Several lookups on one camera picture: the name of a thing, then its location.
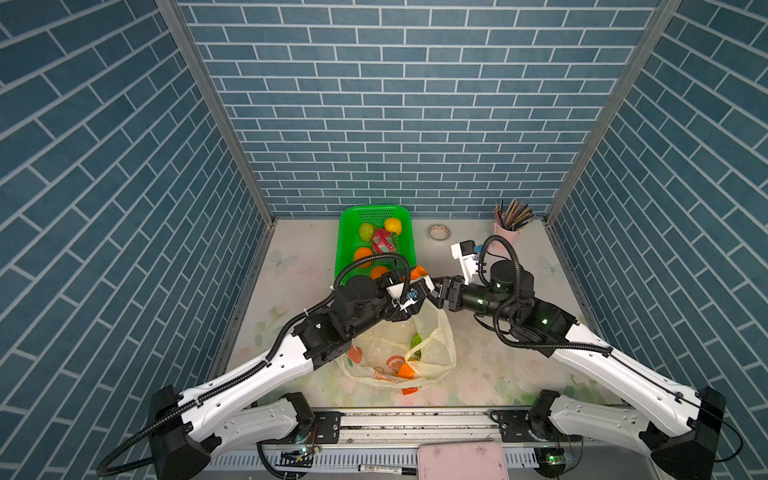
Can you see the yellowish plastic bag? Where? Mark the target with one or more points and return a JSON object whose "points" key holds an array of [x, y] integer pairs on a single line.
{"points": [[407, 356]]}

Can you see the coloured pencils bunch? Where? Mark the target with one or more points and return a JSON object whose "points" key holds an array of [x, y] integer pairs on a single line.
{"points": [[512, 216]]}

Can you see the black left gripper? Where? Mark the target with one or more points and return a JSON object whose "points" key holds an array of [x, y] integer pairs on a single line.
{"points": [[397, 317]]}

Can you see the aluminium corner post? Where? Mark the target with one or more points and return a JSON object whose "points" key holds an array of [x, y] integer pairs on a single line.
{"points": [[173, 17], [657, 24]]}

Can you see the aluminium corner post left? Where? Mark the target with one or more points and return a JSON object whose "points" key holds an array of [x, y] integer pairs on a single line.
{"points": [[173, 17]]}

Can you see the pink box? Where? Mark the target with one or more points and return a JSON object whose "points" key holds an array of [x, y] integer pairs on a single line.
{"points": [[462, 461]]}

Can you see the tape roll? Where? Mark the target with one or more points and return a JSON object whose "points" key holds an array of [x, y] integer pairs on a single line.
{"points": [[439, 232]]}

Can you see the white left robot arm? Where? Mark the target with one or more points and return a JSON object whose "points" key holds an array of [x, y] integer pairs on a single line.
{"points": [[305, 343]]}

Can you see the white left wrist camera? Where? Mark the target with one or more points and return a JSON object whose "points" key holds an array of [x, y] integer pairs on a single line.
{"points": [[405, 293]]}

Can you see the pink pencil cup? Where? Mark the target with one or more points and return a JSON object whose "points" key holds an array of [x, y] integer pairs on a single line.
{"points": [[510, 235]]}

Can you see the aluminium corner post right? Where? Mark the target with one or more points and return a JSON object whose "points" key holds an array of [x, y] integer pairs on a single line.
{"points": [[657, 24]]}

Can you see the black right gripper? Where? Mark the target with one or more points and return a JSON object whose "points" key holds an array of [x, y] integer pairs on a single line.
{"points": [[453, 290]]}

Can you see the yellow green pear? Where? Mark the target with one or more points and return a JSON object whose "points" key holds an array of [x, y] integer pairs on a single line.
{"points": [[366, 231]]}

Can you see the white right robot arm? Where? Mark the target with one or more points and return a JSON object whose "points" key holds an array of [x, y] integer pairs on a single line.
{"points": [[676, 426]]}

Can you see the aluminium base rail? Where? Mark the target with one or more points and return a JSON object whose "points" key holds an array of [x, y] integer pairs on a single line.
{"points": [[420, 429]]}

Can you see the green plastic basket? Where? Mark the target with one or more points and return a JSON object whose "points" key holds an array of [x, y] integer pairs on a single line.
{"points": [[349, 240]]}

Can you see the green lettuce toy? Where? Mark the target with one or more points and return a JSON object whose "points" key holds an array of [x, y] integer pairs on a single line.
{"points": [[416, 340]]}

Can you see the black marker pen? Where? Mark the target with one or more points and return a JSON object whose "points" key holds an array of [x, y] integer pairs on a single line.
{"points": [[383, 469]]}

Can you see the pink dragon fruit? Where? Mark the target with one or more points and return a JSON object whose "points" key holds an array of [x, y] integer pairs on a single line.
{"points": [[382, 242]]}

